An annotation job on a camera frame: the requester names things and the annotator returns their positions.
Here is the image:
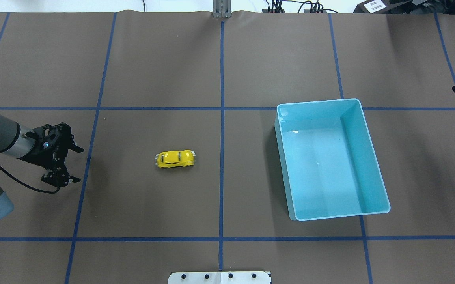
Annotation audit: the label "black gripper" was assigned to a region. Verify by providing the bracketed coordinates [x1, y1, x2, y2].
[26, 123, 85, 187]

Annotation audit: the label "yellow beetle toy car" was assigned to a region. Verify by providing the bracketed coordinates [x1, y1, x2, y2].
[154, 149, 196, 168]

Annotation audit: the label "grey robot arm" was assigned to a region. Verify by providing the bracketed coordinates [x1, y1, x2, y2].
[0, 109, 95, 237]

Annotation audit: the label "black box with label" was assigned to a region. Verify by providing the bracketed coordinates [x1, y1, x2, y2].
[352, 0, 392, 14]

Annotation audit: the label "light blue plastic bin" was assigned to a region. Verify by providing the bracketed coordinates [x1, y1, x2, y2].
[274, 98, 391, 222]

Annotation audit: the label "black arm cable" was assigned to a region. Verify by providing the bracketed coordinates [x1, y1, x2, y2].
[0, 154, 60, 194]

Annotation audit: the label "white metal mount base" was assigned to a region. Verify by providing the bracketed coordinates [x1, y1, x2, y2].
[168, 271, 272, 284]

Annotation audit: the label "black cables at table edge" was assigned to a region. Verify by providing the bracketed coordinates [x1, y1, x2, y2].
[261, 0, 340, 14]

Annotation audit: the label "grey aluminium post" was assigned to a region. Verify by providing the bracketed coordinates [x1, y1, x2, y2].
[212, 0, 232, 19]

